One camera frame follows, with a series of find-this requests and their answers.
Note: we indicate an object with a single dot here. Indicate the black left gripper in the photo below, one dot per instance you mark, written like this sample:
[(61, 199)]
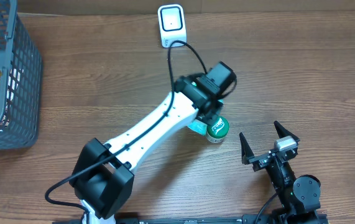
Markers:
[(210, 115)]

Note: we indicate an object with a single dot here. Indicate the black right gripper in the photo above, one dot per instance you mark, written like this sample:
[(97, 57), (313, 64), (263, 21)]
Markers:
[(270, 154)]

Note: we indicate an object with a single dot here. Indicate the green lid jar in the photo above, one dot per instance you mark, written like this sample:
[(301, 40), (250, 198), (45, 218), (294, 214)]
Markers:
[(217, 132)]

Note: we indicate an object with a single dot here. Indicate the teal wipes packet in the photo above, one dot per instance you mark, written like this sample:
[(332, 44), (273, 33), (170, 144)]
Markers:
[(198, 127)]

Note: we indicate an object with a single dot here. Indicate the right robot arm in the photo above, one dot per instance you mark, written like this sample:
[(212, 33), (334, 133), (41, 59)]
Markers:
[(296, 199)]

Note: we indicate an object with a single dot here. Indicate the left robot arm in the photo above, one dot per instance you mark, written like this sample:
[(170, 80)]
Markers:
[(105, 171)]

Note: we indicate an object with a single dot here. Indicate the white barcode scanner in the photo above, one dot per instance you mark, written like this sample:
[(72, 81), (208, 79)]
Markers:
[(171, 24)]

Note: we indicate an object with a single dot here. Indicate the grey plastic mesh basket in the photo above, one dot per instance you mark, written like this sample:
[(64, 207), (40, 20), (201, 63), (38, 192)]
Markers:
[(21, 66)]

